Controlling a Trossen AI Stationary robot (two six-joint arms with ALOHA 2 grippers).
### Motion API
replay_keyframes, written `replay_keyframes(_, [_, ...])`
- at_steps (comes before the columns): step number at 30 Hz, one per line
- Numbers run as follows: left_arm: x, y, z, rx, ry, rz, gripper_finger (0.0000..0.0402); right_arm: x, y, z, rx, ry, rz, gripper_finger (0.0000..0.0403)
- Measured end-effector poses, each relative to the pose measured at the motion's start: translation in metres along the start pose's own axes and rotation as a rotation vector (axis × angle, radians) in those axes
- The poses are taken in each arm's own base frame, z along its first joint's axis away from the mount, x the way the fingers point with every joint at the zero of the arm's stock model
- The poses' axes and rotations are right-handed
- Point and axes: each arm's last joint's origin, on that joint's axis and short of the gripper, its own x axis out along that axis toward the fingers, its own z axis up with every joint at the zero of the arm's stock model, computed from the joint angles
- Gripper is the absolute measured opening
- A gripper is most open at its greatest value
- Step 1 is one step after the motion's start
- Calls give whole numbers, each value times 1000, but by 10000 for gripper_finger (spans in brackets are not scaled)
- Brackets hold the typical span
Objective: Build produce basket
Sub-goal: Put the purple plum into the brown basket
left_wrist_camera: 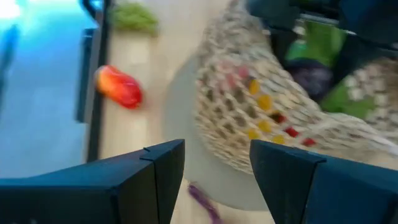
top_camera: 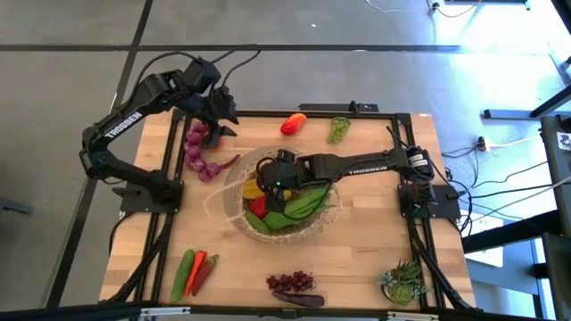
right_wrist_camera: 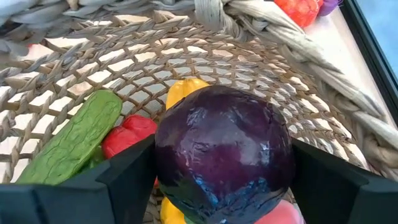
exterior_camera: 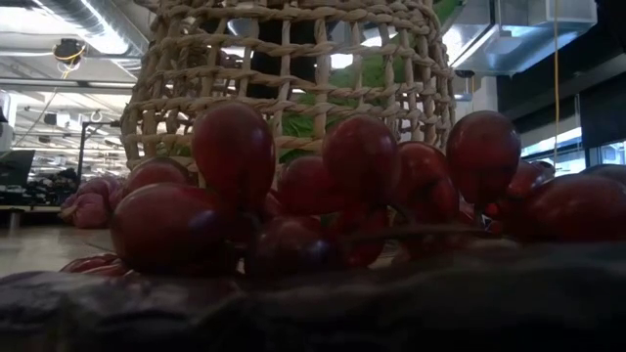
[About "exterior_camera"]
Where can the green lettuce leaf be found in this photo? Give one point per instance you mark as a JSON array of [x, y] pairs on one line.
[[371, 73]]

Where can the red grape bunch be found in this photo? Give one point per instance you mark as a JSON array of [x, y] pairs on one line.
[[235, 146]]

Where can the purple eggplant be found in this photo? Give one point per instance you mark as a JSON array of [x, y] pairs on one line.
[[313, 318]]

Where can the purple grape bunch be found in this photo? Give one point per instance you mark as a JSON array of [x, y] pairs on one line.
[[90, 207]]

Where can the grey ceiling air unit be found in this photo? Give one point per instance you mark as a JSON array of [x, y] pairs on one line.
[[538, 29]]

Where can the black round ceiling device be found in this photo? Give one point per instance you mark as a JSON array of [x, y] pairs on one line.
[[68, 49]]

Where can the black monitor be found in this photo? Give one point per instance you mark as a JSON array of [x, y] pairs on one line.
[[14, 171]]

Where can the black metal stand frame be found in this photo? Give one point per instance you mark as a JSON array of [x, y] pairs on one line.
[[80, 146]]

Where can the silver ceiling duct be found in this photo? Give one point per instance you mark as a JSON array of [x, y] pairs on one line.
[[98, 19]]

